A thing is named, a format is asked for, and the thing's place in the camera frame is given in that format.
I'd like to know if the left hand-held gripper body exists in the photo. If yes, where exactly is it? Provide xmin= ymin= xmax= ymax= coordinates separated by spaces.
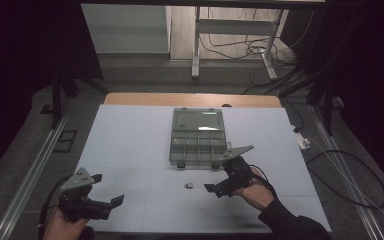
xmin=58 ymin=167 xmax=113 ymax=222

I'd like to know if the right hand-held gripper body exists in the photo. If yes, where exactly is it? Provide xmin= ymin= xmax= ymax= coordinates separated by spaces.
xmin=213 ymin=145 xmax=256 ymax=198

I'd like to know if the grey transparent compartment box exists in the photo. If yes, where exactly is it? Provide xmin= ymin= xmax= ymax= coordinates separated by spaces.
xmin=168 ymin=107 xmax=232 ymax=170

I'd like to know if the person's right hand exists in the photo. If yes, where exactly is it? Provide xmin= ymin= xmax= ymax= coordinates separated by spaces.
xmin=232 ymin=168 xmax=276 ymax=211

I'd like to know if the person's left hand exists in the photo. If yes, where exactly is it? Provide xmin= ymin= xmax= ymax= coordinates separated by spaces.
xmin=43 ymin=207 xmax=91 ymax=240

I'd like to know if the dark floor socket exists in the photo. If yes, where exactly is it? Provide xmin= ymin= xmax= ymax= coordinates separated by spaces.
xmin=53 ymin=129 xmax=79 ymax=154

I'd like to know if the white table board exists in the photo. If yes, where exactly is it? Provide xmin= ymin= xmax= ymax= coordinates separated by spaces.
xmin=51 ymin=104 xmax=332 ymax=234

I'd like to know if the white power strip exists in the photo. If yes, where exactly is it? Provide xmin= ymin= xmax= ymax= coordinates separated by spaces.
xmin=292 ymin=124 xmax=311 ymax=150

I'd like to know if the wooden table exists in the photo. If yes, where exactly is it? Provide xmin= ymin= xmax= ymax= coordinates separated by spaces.
xmin=103 ymin=92 xmax=283 ymax=109

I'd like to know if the black stand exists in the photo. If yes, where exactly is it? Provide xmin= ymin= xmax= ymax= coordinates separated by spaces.
xmin=41 ymin=64 xmax=109 ymax=130
xmin=278 ymin=9 xmax=363 ymax=136

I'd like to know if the white cabinet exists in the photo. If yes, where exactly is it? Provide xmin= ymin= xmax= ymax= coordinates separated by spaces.
xmin=81 ymin=3 xmax=173 ymax=54

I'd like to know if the right hand-held gripper cable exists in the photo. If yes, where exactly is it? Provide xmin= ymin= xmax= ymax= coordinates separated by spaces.
xmin=248 ymin=164 xmax=278 ymax=199

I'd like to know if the hand-held gripper cable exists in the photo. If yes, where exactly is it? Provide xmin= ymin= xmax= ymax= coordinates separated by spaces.
xmin=248 ymin=164 xmax=278 ymax=199
xmin=38 ymin=174 xmax=73 ymax=240

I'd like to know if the left hand-held gripper cable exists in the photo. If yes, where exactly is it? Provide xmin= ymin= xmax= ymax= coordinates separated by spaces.
xmin=38 ymin=174 xmax=73 ymax=240

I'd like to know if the metal floor rail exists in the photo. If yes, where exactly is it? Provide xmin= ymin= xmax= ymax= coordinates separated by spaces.
xmin=308 ymin=104 xmax=384 ymax=240
xmin=0 ymin=109 xmax=72 ymax=240

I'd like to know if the thin white cable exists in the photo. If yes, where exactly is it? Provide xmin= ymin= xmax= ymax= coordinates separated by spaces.
xmin=308 ymin=137 xmax=384 ymax=232

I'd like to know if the tangle of floor cables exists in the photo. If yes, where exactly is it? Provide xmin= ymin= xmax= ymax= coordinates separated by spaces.
xmin=199 ymin=7 xmax=314 ymax=62

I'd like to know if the white desk frame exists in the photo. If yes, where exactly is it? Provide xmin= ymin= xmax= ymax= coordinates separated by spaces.
xmin=191 ymin=6 xmax=288 ymax=80

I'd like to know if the black looped cable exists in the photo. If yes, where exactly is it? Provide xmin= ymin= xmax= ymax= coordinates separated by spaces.
xmin=304 ymin=149 xmax=384 ymax=210

